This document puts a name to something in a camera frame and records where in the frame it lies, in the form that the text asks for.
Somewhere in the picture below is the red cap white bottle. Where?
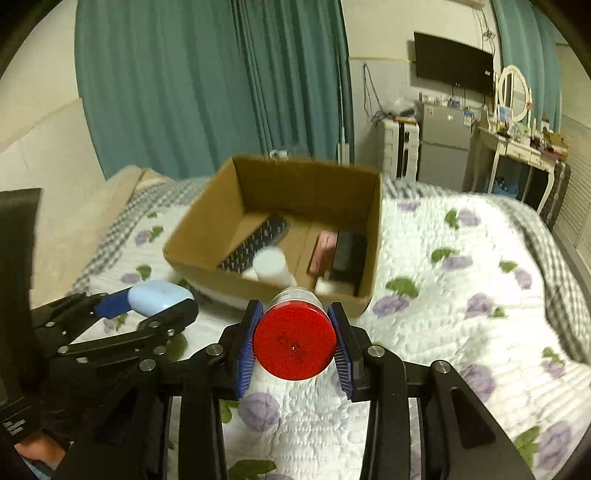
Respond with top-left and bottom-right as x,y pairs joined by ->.
252,287 -> 337,381

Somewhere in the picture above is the white plastic cup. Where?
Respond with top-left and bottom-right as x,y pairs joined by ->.
242,246 -> 297,287

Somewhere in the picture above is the pink phone case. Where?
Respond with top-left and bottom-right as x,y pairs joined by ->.
308,230 -> 339,276

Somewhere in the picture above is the black remote control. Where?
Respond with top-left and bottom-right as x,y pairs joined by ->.
218,214 -> 290,274

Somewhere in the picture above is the beige pillow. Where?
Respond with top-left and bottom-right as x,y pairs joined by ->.
30,166 -> 172,307

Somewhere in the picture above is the floral white quilt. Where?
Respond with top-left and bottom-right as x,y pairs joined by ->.
221,182 -> 590,479

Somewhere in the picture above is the brown cardboard box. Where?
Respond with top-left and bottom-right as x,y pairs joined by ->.
163,156 -> 383,317

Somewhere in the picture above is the clear water jug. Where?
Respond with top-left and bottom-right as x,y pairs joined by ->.
269,149 -> 290,160

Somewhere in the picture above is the white louvered wardrobe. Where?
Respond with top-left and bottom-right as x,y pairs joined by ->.
551,115 -> 591,287

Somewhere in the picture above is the blue plastic basket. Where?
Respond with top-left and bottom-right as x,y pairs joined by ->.
492,177 -> 519,198

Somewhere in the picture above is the green curtain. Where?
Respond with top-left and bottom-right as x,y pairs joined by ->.
492,0 -> 562,131
75,1 -> 353,179

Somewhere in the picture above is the white suitcase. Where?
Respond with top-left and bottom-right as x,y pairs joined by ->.
378,118 -> 420,182

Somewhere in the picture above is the white vanity table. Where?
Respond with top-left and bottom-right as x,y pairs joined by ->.
471,126 -> 558,215

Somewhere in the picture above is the grey small fridge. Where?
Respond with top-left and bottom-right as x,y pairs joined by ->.
418,104 -> 473,192

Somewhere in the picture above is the white oval mirror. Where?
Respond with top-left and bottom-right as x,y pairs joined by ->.
495,65 -> 533,123

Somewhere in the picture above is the green right curtain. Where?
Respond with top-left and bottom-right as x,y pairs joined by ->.
492,0 -> 562,131

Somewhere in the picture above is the black wall television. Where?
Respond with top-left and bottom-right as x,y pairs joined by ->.
414,32 -> 494,97

